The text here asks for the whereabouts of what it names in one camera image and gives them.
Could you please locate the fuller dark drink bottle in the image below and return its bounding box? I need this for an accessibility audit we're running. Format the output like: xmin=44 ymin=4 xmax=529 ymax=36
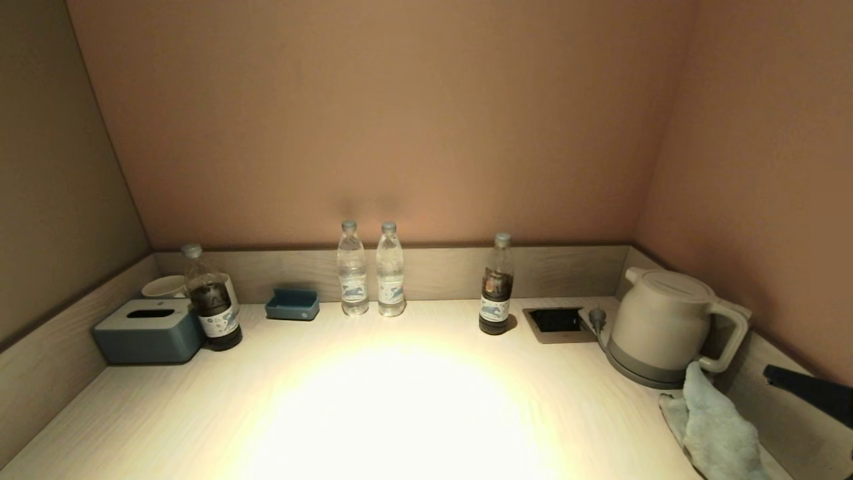
xmin=180 ymin=243 xmax=243 ymax=351

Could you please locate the half-full dark drink bottle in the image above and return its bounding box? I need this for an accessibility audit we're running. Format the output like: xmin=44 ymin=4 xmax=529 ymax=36
xmin=479 ymin=231 xmax=516 ymax=335

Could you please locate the small blue tray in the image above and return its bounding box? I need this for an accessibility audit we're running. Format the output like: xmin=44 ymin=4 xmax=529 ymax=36
xmin=265 ymin=287 xmax=320 ymax=321

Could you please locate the blue grey tissue box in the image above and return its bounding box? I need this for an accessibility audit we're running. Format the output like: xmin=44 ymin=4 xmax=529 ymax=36
xmin=92 ymin=297 xmax=205 ymax=365

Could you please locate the cream electric kettle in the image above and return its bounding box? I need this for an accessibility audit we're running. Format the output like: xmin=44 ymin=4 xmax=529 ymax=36
xmin=608 ymin=267 xmax=750 ymax=384

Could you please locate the clear water bottle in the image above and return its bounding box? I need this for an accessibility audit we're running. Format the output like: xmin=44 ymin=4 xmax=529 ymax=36
xmin=376 ymin=221 xmax=407 ymax=317
xmin=337 ymin=219 xmax=370 ymax=316

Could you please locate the light blue fluffy cloth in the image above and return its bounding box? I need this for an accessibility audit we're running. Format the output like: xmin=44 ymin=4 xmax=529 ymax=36
xmin=660 ymin=361 xmax=774 ymax=480

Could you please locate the grey kettle power plug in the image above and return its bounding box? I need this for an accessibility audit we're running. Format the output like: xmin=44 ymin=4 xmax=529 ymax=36
xmin=589 ymin=307 xmax=612 ymax=354

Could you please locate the grey kettle base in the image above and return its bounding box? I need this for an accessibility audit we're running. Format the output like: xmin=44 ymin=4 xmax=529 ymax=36
xmin=605 ymin=347 xmax=690 ymax=391

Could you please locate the white ceramic cup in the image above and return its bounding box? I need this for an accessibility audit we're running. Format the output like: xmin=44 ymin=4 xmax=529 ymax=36
xmin=141 ymin=273 xmax=188 ymax=299

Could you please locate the black recessed socket box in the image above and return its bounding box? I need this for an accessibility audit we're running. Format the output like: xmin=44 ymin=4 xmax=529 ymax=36
xmin=523 ymin=306 xmax=598 ymax=344

